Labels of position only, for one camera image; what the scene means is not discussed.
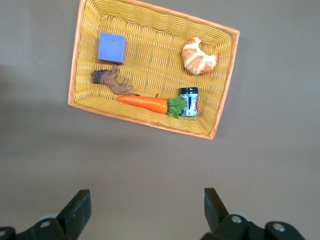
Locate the purple foam cube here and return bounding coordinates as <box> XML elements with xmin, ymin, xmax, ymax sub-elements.
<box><xmin>97</xmin><ymin>31</ymin><xmax>127</xmax><ymax>65</ymax></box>

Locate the toy croissant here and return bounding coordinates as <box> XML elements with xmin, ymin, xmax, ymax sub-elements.
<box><xmin>181</xmin><ymin>37</ymin><xmax>220</xmax><ymax>76</ymax></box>

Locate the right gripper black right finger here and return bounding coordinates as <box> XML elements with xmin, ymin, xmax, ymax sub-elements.
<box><xmin>199</xmin><ymin>187</ymin><xmax>307</xmax><ymax>240</ymax></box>

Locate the orange toy carrot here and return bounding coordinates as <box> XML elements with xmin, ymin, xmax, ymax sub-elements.
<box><xmin>116</xmin><ymin>94</ymin><xmax>187</xmax><ymax>120</ymax></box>

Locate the brown toy lion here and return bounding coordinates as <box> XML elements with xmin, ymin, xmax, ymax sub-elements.
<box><xmin>90</xmin><ymin>64</ymin><xmax>134</xmax><ymax>96</ymax></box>

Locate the small blue can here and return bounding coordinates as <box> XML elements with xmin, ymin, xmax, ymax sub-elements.
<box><xmin>179</xmin><ymin>86</ymin><xmax>200</xmax><ymax>118</ymax></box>

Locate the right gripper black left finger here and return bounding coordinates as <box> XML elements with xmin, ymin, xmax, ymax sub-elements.
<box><xmin>0</xmin><ymin>189</ymin><xmax>93</xmax><ymax>240</ymax></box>

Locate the brown table cover cloth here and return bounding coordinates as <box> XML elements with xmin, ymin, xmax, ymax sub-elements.
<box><xmin>0</xmin><ymin>0</ymin><xmax>320</xmax><ymax>240</ymax></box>

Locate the yellow wicker tray orange rim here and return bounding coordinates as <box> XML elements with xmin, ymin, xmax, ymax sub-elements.
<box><xmin>67</xmin><ymin>0</ymin><xmax>241</xmax><ymax>140</ymax></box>

